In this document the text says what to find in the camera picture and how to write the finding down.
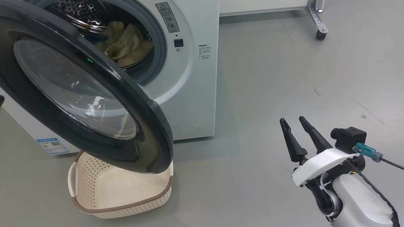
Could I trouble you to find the black round glass washer door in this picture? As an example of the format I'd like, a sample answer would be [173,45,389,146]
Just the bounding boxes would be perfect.
[0,0,174,174]

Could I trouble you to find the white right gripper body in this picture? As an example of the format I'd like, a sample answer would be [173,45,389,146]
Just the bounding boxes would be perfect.
[291,148,361,217]

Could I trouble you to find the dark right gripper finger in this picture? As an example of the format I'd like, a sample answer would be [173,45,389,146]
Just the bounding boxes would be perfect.
[280,118,308,163]
[299,116,333,155]

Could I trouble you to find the cream perforated laundry basket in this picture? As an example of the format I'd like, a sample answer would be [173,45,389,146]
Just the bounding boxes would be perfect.
[67,150,174,219]

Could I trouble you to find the cream printed garment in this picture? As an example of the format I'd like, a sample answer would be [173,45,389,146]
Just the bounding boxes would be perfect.
[109,24,154,67]

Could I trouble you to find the steel perforated washer drum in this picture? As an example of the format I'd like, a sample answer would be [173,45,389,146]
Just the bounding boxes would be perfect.
[44,0,154,69]

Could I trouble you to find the white front-load washing machine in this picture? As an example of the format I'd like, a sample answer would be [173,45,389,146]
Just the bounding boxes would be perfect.
[0,0,220,155]

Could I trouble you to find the printed text label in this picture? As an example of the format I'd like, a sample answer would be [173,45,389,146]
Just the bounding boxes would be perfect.
[199,44,211,60]

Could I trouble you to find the teal right cable connector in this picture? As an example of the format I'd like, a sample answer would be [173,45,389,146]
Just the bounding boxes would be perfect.
[353,143,404,171]

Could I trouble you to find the blue energy label sticker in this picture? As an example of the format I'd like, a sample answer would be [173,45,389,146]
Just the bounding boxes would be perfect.
[36,137,70,155]

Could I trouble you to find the grey warning sticker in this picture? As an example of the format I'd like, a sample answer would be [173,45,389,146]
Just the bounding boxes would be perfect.
[155,2,180,33]

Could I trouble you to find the white partition panel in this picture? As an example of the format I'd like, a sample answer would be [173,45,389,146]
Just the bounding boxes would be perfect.
[219,0,311,17]

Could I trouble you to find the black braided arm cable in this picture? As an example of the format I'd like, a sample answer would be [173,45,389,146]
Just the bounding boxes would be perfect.
[347,161,401,227]

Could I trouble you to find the metal caster leg bracket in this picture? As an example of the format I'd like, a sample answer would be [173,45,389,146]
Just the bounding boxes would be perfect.
[306,0,329,33]

